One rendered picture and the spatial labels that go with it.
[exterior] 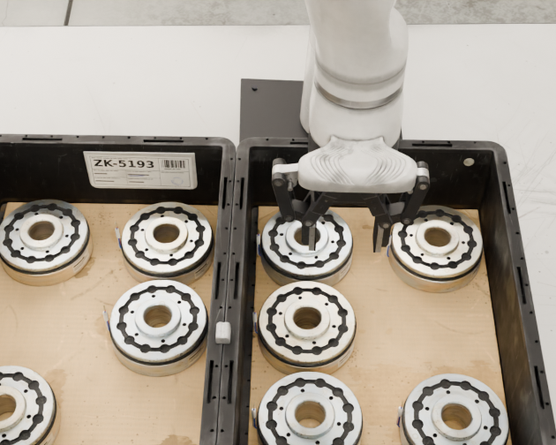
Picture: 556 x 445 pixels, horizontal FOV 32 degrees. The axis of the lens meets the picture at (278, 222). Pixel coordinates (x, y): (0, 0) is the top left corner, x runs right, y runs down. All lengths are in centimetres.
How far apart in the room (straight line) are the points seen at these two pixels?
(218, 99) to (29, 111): 28
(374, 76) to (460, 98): 79
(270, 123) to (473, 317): 42
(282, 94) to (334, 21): 68
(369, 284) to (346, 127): 37
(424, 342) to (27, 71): 80
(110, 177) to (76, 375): 24
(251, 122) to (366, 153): 58
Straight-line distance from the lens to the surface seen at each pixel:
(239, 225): 101
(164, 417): 101
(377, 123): 76
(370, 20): 67
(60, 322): 108
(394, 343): 105
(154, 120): 146
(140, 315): 103
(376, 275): 110
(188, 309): 103
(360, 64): 71
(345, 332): 102
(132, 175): 113
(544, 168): 143
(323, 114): 76
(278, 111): 134
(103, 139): 111
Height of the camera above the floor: 171
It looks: 50 degrees down
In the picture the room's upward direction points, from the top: straight up
